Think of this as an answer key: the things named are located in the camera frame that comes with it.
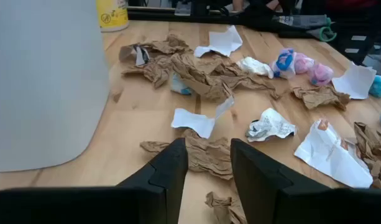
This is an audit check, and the small blue white wad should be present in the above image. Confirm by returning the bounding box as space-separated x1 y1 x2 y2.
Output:
170 73 194 96

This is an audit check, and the white wrapper orange print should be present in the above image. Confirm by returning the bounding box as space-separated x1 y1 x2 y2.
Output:
294 119 374 189

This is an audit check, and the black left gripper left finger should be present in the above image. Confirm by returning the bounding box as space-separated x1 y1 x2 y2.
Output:
115 138 189 224

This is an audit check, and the yellow Lysol wipes canister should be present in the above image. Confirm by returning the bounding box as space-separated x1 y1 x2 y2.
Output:
96 0 129 32

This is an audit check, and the white tissue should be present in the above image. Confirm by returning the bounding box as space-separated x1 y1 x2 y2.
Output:
236 57 274 79

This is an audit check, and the printed white receipt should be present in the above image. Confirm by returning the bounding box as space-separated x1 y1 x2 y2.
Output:
245 108 298 143

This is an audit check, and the small black white wrapper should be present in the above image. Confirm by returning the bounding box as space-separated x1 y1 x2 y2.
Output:
134 44 150 67

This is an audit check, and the black grey tool green handle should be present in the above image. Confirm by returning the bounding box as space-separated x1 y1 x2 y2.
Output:
270 14 337 43

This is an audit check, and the brown paper wad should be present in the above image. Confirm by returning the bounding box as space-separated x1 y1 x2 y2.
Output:
204 191 247 224
291 85 351 111
139 128 234 180
353 121 381 190

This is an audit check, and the long brown paper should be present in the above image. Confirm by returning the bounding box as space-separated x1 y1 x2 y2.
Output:
119 34 283 103

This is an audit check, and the white blue pink bag ball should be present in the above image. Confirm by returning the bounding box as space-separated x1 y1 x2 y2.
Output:
270 48 297 79

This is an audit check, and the person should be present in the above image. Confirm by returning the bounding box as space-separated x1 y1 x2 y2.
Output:
232 0 283 13

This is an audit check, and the white plastic trash bin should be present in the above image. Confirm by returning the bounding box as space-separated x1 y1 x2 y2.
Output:
0 0 110 172

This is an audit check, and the torn white paper sheet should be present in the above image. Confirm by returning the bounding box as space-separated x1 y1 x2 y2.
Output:
193 25 243 58
170 95 235 139

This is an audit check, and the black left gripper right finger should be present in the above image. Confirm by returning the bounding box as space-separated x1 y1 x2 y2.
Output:
230 138 331 224

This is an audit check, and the white wrapper dark grid print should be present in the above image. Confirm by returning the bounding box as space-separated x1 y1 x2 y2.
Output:
332 61 377 100

